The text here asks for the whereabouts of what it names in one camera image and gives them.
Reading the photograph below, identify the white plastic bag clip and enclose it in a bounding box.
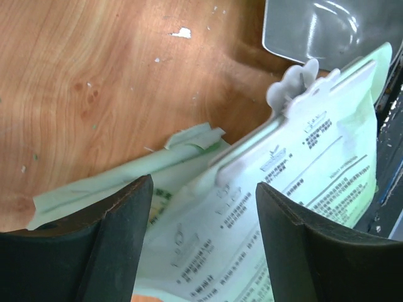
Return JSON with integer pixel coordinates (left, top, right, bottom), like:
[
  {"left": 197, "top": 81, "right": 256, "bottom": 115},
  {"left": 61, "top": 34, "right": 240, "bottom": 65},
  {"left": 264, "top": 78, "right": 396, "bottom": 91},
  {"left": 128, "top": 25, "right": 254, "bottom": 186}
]
[{"left": 213, "top": 59, "right": 377, "bottom": 187}]

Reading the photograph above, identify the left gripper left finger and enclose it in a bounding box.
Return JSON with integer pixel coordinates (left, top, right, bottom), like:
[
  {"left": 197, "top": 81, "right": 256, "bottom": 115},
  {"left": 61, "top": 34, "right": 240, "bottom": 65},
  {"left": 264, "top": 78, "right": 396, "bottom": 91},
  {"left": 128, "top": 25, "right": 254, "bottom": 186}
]
[{"left": 1, "top": 176, "right": 154, "bottom": 301}]

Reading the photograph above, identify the green cat litter bag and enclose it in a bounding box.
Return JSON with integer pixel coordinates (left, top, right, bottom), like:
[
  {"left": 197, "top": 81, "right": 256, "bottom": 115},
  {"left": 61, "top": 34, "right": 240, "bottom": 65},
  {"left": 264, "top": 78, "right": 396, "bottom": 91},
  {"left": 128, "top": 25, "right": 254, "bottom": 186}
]
[{"left": 28, "top": 43, "right": 392, "bottom": 301}]

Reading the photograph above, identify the metal litter scoop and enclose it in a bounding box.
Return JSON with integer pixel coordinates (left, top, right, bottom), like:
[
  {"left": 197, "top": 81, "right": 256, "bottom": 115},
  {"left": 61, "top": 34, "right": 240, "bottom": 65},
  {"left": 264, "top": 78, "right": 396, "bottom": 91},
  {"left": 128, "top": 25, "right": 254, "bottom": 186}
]
[{"left": 262, "top": 0, "right": 402, "bottom": 70}]

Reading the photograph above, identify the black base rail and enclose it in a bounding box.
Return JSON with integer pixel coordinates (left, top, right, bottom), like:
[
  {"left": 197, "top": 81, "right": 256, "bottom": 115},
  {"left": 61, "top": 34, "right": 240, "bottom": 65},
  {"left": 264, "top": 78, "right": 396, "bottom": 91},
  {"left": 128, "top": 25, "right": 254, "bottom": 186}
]
[{"left": 355, "top": 50, "right": 402, "bottom": 242}]

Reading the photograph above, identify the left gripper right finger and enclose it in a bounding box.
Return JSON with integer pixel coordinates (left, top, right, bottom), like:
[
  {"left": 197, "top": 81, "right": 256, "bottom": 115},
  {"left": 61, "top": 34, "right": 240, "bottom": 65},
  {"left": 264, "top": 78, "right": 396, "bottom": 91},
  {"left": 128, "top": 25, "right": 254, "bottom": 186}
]
[{"left": 256, "top": 182, "right": 402, "bottom": 301}]

